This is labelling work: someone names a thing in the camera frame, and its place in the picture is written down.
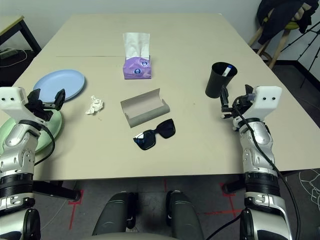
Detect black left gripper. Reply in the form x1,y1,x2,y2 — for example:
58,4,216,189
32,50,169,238
24,88,66,123

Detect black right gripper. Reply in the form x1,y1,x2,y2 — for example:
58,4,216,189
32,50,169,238
219,84,254,120

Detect light green plate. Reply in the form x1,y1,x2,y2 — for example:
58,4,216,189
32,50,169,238
0,109,63,155

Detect grey glasses case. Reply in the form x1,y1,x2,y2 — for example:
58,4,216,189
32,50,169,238
120,87,171,129

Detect black sunglasses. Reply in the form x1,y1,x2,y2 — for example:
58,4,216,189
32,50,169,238
132,118,176,151

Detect black plastic cup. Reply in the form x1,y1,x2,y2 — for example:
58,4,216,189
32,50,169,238
204,61,239,99

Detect grey power strip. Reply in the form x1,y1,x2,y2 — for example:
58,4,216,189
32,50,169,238
0,48,18,60

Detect wooden stool green seat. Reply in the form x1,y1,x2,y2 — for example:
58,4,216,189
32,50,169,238
248,21,301,70

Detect black tripod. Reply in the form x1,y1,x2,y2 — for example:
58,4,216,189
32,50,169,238
279,21,320,88

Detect dark jacket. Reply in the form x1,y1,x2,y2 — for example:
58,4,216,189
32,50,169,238
256,0,320,45

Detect black table foot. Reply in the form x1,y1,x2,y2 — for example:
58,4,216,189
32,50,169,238
32,180,78,202
223,178,247,195

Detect purple tissue pack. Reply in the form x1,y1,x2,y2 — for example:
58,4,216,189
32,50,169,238
122,55,153,80

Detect white upright tissue sheet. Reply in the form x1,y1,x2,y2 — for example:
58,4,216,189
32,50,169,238
122,31,152,61

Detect red floor tape cross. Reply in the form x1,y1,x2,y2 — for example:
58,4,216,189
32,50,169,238
68,189,85,230
203,183,242,218

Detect dark mat white lines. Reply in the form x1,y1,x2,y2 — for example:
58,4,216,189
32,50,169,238
298,168,320,211

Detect grey robot left leg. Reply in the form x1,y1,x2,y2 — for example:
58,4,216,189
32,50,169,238
91,191,138,237

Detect grey robot leg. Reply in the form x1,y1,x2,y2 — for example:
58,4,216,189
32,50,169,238
166,189,205,240
91,191,138,237

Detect grey robot right leg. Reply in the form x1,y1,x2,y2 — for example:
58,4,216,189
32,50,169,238
166,189,205,240

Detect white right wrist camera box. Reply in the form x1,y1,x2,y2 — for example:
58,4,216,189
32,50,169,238
243,85,283,121

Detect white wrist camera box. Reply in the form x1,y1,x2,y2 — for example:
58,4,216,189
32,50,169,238
243,85,283,121
0,86,28,121

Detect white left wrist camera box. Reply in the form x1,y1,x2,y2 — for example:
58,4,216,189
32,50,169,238
0,86,28,121

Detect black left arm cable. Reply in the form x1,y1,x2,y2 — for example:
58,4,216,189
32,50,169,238
33,122,56,166

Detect white looped floor cable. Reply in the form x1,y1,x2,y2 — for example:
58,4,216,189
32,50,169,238
0,48,28,68

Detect beige side table black frame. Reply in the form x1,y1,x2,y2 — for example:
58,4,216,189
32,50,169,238
0,15,42,55

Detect thin white floor wire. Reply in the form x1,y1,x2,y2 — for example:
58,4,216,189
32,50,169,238
41,199,83,231

